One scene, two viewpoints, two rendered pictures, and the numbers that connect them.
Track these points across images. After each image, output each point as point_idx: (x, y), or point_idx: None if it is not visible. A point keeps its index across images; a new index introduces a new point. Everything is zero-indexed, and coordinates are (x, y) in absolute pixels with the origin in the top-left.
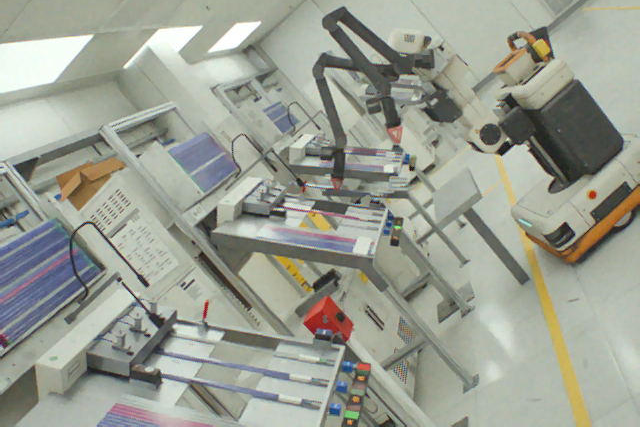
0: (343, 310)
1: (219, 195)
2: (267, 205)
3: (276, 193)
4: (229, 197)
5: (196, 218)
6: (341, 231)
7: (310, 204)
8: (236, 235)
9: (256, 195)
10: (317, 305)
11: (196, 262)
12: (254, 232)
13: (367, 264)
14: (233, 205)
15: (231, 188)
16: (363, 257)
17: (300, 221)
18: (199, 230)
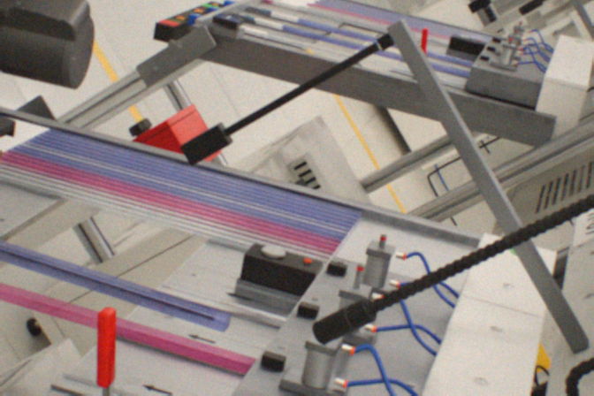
0: (2, 383)
1: (583, 309)
2: (340, 258)
3: (295, 338)
4: (527, 277)
5: (583, 215)
6: (17, 209)
7: (64, 389)
8: (428, 220)
9: (407, 329)
10: (188, 137)
11: (540, 380)
12: (369, 242)
13: (26, 112)
14: (485, 233)
15: (565, 384)
16: (41, 96)
17: (174, 275)
18: (560, 253)
